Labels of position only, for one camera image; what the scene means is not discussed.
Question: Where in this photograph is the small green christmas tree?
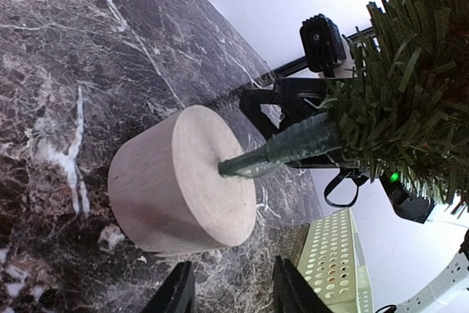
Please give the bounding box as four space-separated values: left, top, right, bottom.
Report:
218 0 468 210

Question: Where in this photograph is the pink tree pot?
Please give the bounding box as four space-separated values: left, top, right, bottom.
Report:
107 106 256 256

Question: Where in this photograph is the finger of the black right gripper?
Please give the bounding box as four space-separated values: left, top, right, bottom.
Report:
239 78 327 140

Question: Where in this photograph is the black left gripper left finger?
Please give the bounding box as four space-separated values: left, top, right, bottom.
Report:
141 261 196 313

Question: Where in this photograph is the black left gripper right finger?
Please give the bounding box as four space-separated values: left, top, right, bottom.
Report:
273 256 333 313

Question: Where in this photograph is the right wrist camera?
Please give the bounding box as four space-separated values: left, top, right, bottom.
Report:
300 14 355 78

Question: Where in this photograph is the green perforated plastic basket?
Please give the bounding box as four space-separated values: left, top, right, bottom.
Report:
297 208 374 313

